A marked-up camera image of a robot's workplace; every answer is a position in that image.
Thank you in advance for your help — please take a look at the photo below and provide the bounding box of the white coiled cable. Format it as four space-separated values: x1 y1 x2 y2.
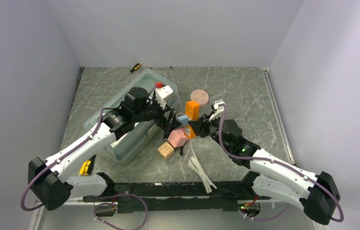
187 138 218 194

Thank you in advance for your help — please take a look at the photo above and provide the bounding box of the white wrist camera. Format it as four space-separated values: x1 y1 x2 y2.
209 99 225 121
154 82 174 109

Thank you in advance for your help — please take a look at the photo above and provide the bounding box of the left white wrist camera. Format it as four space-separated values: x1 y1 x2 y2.
154 82 174 109

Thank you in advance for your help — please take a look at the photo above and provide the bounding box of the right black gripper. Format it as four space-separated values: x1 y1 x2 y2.
189 111 231 152

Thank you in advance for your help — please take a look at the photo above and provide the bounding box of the small orange black screwdriver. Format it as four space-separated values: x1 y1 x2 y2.
120 63 142 81

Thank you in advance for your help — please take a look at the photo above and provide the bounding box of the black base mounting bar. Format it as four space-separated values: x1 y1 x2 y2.
82 181 259 214

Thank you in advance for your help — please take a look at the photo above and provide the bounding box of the clear plastic storage box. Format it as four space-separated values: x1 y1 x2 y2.
82 68 180 166

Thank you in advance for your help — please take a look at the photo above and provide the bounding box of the pink square socket adapter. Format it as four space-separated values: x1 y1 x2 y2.
168 128 188 148

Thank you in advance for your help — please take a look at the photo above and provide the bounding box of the aluminium frame rail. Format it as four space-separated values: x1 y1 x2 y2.
27 198 87 230

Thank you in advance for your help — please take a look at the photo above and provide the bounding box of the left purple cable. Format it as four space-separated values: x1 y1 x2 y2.
20 107 117 212

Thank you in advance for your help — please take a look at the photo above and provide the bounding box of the round pink power socket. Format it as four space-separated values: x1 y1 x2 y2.
190 89 209 107

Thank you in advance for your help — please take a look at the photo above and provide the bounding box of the blue small adapter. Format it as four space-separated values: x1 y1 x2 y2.
176 115 189 127

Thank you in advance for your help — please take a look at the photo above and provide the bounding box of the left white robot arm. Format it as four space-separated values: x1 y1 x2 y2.
20 85 180 211

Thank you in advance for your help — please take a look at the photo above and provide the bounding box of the yellow black screwdriver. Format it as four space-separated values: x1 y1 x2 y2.
79 155 96 176

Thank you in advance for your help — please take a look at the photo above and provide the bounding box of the beige cube socket adapter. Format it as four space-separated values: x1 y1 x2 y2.
158 142 175 161

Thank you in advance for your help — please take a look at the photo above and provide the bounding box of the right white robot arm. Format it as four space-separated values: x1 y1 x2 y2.
184 116 344 225

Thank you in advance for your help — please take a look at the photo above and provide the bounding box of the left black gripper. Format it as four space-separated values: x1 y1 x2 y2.
134 95 182 133

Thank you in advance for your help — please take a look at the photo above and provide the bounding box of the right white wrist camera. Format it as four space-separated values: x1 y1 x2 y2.
209 99 225 121

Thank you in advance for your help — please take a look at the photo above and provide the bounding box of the orange power strip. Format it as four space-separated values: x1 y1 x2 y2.
184 101 200 139

